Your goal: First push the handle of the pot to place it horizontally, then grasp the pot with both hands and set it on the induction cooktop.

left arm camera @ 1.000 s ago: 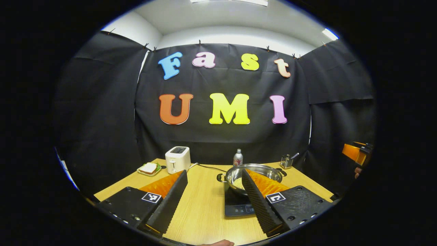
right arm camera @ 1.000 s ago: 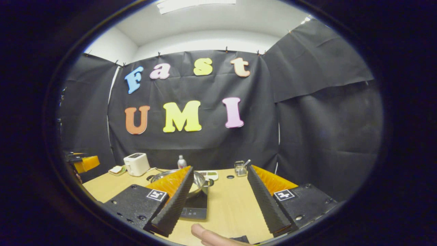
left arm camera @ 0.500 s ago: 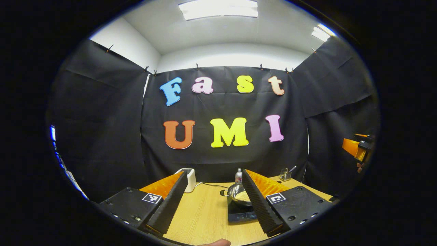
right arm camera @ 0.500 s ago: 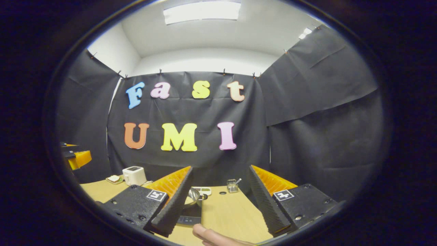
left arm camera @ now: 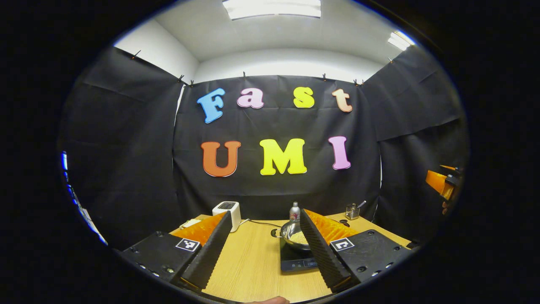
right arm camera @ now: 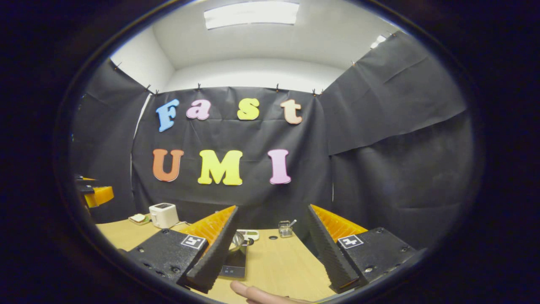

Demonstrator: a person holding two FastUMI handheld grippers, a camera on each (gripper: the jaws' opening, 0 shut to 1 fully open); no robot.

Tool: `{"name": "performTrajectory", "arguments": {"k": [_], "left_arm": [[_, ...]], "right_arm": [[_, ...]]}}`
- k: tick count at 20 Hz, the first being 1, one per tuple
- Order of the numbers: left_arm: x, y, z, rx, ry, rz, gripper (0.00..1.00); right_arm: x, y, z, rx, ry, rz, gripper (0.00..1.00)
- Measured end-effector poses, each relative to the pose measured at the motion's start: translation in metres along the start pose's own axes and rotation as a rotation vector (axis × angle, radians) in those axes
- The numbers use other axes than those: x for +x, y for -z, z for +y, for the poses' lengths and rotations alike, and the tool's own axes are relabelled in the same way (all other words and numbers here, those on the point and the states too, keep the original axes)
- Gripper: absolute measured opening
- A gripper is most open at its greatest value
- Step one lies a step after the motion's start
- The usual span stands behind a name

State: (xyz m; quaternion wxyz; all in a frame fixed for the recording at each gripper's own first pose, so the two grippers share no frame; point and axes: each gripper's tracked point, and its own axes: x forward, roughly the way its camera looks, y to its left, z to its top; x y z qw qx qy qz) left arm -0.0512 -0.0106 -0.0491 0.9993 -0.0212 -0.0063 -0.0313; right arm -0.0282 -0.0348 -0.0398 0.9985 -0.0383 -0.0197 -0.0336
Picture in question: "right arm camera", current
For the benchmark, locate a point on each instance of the black induction cooktop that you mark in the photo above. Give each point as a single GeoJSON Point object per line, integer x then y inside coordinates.
{"type": "Point", "coordinates": [234, 268]}

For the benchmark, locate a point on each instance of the black backdrop cloth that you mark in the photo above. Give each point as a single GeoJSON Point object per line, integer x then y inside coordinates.
{"type": "Point", "coordinates": [253, 198]}

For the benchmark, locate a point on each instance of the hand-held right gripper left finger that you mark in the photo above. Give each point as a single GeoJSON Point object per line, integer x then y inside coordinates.
{"type": "Point", "coordinates": [219, 249]}

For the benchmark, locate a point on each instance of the large ceiling light panel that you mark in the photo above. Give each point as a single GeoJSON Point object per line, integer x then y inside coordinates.
{"type": "Point", "coordinates": [252, 14]}

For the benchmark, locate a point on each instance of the white divided dish of beans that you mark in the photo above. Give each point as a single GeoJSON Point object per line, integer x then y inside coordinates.
{"type": "Point", "coordinates": [252, 234]}

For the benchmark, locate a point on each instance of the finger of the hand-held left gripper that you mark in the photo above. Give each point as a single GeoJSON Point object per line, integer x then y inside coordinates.
{"type": "Point", "coordinates": [86, 182]}
{"type": "Point", "coordinates": [99, 196]}

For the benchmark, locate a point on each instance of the small ceiling light panel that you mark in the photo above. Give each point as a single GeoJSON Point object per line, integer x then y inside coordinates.
{"type": "Point", "coordinates": [378, 41]}

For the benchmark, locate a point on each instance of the plate with toast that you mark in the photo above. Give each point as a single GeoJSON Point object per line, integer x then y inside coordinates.
{"type": "Point", "coordinates": [138, 218]}

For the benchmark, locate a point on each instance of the white toaster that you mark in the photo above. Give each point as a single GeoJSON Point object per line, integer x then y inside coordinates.
{"type": "Point", "coordinates": [163, 215]}

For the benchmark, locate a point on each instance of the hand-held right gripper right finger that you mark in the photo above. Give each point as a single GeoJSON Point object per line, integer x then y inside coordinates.
{"type": "Point", "coordinates": [329, 249]}

